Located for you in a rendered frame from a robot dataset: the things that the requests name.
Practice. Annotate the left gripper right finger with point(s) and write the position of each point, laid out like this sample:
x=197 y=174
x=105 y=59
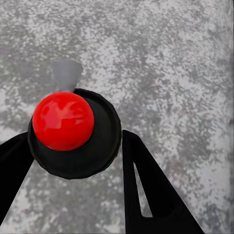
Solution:
x=169 y=213

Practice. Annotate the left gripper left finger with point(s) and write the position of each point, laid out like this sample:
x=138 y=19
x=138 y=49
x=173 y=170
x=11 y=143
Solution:
x=15 y=161

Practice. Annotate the insectifuge atomizer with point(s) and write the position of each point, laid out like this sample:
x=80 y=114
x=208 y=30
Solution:
x=75 y=133

